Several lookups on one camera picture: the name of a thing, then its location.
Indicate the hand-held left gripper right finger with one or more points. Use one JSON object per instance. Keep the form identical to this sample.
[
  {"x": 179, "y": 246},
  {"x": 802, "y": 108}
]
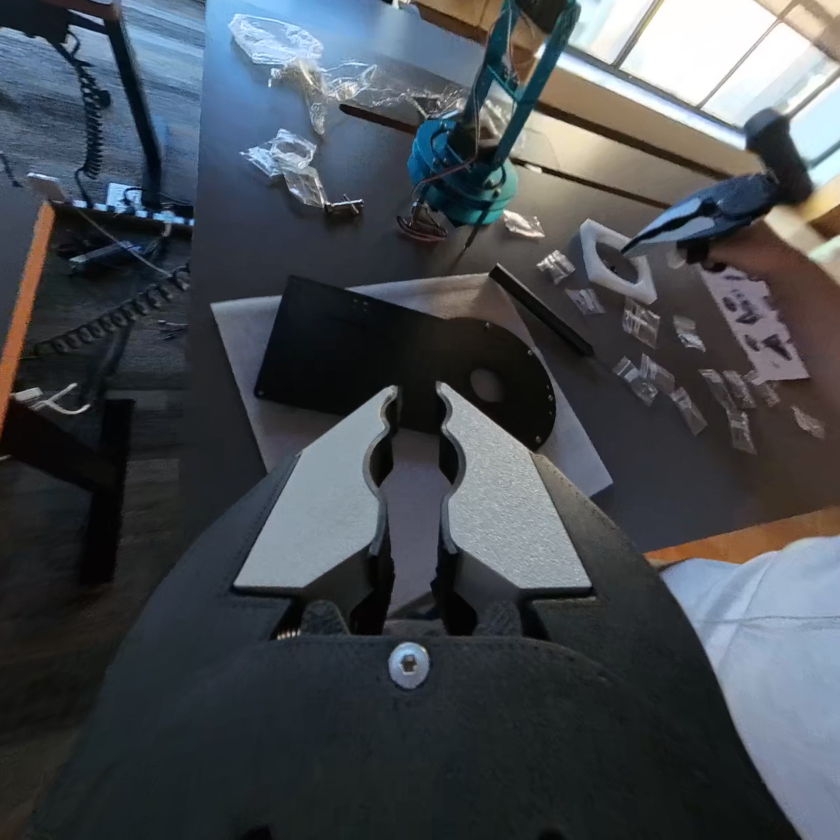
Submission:
[{"x": 512, "y": 518}]

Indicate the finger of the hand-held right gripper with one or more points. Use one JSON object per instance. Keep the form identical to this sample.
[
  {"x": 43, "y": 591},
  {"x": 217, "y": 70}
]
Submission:
[
  {"x": 682, "y": 210},
  {"x": 686, "y": 233}
]

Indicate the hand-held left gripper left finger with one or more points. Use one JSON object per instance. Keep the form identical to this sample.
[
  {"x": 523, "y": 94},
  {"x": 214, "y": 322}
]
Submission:
[{"x": 315, "y": 518}]

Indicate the white foam square frame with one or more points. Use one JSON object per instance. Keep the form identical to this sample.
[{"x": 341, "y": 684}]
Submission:
[{"x": 594, "y": 262}]

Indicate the dark grey electric screwdriver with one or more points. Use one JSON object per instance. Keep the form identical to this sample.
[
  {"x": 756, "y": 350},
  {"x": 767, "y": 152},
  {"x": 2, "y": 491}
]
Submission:
[{"x": 538, "y": 308}]

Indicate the black metal base plate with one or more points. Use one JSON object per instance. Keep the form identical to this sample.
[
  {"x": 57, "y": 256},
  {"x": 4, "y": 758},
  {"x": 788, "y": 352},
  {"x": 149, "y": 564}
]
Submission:
[{"x": 341, "y": 341}]

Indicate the teal toy robot arm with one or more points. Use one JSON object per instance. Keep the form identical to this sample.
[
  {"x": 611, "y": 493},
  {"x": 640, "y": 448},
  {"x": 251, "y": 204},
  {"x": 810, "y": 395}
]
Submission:
[{"x": 459, "y": 170}]

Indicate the dark grey desk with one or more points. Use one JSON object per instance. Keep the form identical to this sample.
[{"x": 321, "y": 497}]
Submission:
[{"x": 367, "y": 249}]

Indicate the dark desk with orange edge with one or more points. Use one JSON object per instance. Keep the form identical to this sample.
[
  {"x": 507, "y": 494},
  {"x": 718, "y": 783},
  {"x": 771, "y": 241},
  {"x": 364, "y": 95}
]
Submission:
[{"x": 10, "y": 262}]

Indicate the person's right hand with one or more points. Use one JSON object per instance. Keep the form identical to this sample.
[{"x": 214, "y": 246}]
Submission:
[{"x": 768, "y": 259}]

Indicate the scattered small clear screw bags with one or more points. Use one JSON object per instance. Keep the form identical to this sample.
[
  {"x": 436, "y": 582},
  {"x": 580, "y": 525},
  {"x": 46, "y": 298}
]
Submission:
[{"x": 640, "y": 321}]

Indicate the window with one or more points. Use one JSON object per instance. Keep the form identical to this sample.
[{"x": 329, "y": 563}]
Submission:
[{"x": 695, "y": 46}]

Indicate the printed instruction sheet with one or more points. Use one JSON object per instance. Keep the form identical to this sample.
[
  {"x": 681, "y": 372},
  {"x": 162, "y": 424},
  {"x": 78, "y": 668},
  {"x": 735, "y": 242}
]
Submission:
[{"x": 787, "y": 367}]

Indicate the white foam sheet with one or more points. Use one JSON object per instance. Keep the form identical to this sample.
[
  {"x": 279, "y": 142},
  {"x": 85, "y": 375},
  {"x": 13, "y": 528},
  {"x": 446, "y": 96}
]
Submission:
[{"x": 243, "y": 348}]

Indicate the person's white shirt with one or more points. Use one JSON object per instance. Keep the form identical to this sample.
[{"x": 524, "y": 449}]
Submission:
[{"x": 787, "y": 656}]

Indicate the small metal standoff part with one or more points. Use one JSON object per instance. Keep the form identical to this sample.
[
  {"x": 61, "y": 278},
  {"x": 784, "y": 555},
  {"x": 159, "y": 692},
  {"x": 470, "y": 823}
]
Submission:
[{"x": 341, "y": 207}]

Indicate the small crumpled clear plastic bag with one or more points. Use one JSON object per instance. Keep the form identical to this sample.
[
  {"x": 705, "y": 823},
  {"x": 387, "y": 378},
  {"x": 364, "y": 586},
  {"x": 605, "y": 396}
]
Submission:
[{"x": 298, "y": 177}]

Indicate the power strip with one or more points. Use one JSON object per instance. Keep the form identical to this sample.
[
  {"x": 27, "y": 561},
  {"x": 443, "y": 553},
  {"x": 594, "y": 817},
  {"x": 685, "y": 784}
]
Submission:
[{"x": 131, "y": 208}]

